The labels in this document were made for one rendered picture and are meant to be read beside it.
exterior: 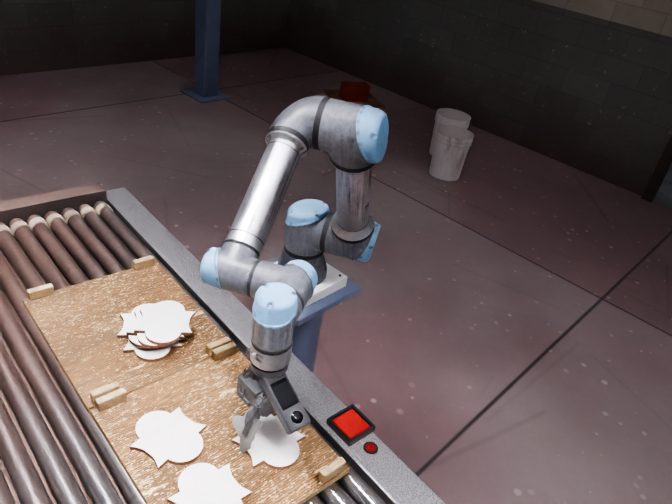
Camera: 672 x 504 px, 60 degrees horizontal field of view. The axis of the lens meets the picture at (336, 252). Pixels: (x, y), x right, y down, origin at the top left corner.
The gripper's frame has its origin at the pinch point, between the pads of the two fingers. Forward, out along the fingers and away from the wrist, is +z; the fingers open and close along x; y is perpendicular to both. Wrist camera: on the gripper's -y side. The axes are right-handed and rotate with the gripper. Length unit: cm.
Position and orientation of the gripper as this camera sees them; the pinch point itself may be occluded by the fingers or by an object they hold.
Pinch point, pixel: (269, 438)
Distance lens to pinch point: 124.1
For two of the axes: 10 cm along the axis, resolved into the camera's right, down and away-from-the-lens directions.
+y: -6.5, -4.7, 5.9
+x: -7.5, 2.7, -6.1
